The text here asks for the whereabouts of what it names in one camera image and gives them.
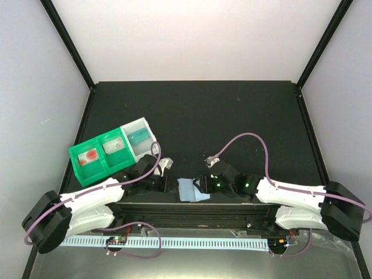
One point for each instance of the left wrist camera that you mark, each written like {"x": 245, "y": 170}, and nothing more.
{"x": 164, "y": 164}

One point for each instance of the right black frame post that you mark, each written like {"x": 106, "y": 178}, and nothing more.
{"x": 325, "y": 39}

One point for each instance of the clear white bin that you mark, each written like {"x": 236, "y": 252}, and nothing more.
{"x": 144, "y": 148}

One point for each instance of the left black frame post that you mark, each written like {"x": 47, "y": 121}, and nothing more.
{"x": 58, "y": 24}

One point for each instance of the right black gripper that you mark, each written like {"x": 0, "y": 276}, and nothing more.
{"x": 205, "y": 186}

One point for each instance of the black frame post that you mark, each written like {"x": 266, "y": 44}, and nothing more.
{"x": 58, "y": 24}
{"x": 325, "y": 39}

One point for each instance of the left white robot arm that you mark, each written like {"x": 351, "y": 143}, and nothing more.
{"x": 55, "y": 218}

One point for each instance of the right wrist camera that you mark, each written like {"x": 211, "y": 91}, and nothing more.
{"x": 210, "y": 161}

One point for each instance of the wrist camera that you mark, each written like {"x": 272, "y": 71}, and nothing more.
{"x": 210, "y": 161}
{"x": 164, "y": 164}

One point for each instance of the red circle card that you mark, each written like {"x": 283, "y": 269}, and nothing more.
{"x": 88, "y": 157}

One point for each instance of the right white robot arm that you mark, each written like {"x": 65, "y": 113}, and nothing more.
{"x": 332, "y": 207}

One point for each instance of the black aluminium rail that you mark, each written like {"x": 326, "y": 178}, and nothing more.
{"x": 254, "y": 217}

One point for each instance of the teal VIP card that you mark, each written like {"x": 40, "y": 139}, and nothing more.
{"x": 138, "y": 136}

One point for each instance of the small circuit board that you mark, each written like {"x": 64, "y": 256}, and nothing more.
{"x": 116, "y": 240}

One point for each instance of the white slotted cable duct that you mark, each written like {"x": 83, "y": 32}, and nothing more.
{"x": 241, "y": 244}

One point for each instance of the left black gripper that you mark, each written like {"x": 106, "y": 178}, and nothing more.
{"x": 165, "y": 188}

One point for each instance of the white floral card in bin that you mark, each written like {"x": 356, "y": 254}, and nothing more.
{"x": 114, "y": 145}

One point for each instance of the green divided bin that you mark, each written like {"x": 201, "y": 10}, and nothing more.
{"x": 100, "y": 157}

